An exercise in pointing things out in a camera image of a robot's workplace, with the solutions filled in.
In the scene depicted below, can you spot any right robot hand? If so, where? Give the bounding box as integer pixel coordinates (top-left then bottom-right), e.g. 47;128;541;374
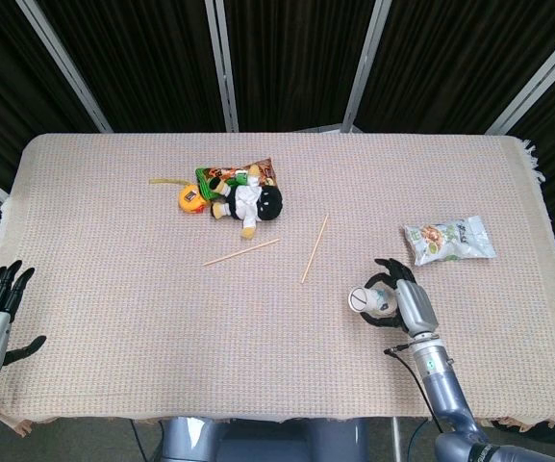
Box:
359;257;440;337

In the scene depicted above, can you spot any white paper cup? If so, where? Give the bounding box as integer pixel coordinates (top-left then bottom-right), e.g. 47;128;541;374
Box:
347;285;398;319

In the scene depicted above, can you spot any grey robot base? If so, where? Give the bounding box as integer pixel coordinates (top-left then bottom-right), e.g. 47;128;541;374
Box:
159;417;370;462

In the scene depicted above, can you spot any white green snack bag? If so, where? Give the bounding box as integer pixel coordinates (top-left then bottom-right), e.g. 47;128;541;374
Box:
403;215;496;268

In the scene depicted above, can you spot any wooden chopstick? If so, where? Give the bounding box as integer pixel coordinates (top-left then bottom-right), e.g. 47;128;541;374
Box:
202;238;281;268
300;213;330;285

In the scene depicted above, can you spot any plush doll white outfit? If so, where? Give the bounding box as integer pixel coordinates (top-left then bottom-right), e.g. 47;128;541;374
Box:
208;163;285;241

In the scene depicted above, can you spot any beige woven tablecloth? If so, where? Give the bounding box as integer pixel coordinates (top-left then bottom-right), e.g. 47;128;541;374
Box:
0;132;555;438

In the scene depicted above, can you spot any orange green snack bag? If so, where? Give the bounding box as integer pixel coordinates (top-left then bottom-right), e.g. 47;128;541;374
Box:
194;157;278;199

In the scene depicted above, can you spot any yellow tape measure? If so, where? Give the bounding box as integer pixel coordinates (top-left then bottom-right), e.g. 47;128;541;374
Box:
149;177;209;214

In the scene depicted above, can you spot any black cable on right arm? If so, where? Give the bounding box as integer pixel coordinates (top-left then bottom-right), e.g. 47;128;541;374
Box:
384;343;444;434

